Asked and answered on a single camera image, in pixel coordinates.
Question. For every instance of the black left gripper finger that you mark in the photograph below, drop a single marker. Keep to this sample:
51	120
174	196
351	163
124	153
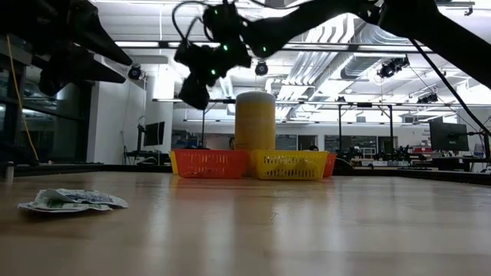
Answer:
92	71
103	40

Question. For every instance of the grey metal post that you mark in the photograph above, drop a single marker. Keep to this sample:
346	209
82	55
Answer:
9	170

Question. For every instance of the white cylindrical cup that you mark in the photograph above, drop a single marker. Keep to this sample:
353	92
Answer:
255	122

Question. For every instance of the black beam with light strips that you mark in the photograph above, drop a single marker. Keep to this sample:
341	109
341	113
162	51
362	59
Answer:
138	44

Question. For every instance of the black round ceiling spotlight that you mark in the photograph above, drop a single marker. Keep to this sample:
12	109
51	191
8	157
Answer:
135	72
389	69
261	68

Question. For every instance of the black computer monitor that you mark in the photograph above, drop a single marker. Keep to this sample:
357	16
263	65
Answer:
448	136

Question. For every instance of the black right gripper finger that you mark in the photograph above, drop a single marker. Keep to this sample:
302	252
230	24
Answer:
201	94
188	94

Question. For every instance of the black monitor on stand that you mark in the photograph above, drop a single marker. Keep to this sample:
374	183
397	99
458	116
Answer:
154	133

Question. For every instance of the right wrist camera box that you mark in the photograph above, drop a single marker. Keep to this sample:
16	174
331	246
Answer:
222	21

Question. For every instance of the person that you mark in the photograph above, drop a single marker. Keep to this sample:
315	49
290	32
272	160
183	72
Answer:
232	143

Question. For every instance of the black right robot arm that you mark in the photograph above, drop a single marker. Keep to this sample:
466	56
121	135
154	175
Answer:
345	19

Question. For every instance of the black metal rig frame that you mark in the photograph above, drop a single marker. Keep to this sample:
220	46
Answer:
340	126

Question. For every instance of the dark office desk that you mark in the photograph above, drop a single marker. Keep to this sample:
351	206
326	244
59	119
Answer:
145	154

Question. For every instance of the orange plastic basket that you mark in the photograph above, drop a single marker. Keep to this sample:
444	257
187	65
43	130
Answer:
210	164
330	165

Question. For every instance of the black ceiling track spotlight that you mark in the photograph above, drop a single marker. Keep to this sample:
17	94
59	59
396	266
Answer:
427	99

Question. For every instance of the green striped bandage packet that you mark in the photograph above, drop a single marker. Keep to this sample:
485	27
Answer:
50	207

